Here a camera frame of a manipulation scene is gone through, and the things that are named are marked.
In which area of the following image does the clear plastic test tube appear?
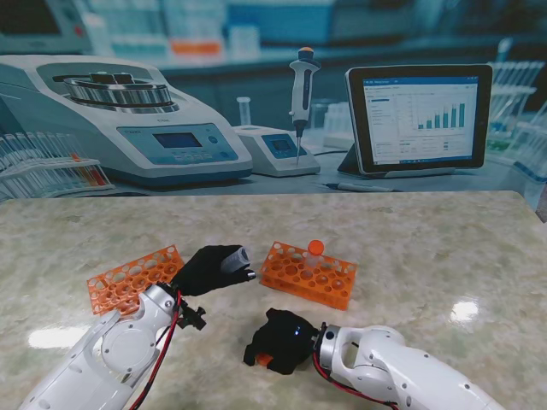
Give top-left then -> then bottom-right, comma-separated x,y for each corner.
303,252 -> 324,278
221,245 -> 251,273

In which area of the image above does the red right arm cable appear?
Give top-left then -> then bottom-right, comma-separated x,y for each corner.
312,354 -> 398,407

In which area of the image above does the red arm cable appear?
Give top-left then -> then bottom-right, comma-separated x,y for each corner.
312,354 -> 398,407
130,292 -> 185,410

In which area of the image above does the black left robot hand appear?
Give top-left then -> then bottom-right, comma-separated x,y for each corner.
172,244 -> 258,298

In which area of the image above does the red left arm cable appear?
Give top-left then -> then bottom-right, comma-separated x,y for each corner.
130,292 -> 185,410

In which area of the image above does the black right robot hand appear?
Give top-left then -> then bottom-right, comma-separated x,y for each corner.
243,307 -> 322,376

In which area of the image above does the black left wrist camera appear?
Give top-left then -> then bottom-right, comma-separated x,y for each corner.
178,303 -> 209,331

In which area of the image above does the printed laboratory backdrop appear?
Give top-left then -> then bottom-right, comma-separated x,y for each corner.
0,0 -> 547,223

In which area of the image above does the orange test tube rack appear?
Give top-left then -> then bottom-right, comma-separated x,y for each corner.
259,241 -> 358,311
86,244 -> 185,316

